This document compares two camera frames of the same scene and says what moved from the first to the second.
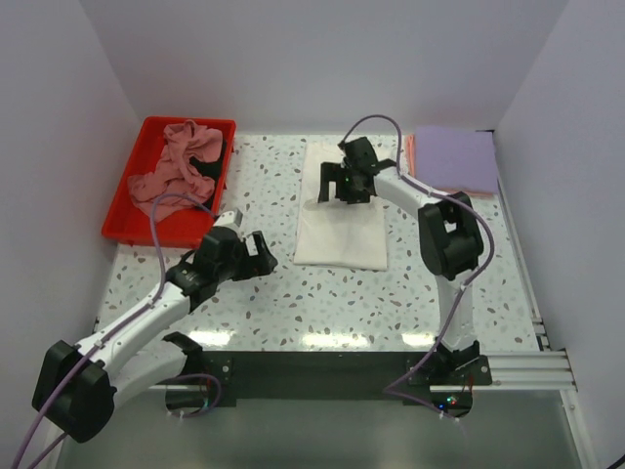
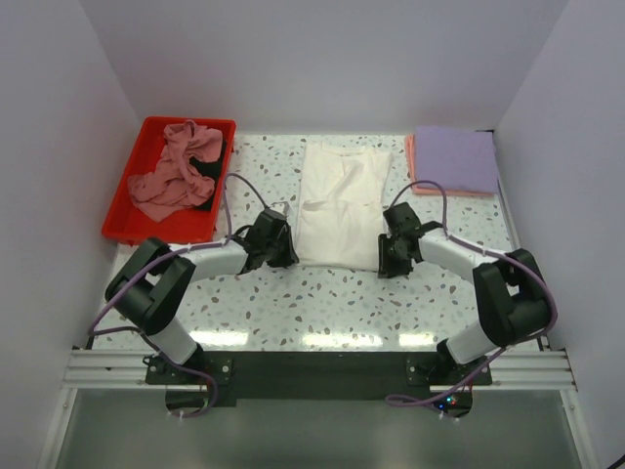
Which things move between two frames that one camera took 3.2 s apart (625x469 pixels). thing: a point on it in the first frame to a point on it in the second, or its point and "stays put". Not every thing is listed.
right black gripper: [332, 172] to [385, 266]
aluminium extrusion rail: [550, 369] stays put
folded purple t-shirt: [456, 158] stays put
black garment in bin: [211, 170] stays put
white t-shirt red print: [334, 233] stays put
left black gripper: [261, 263] to [289, 257]
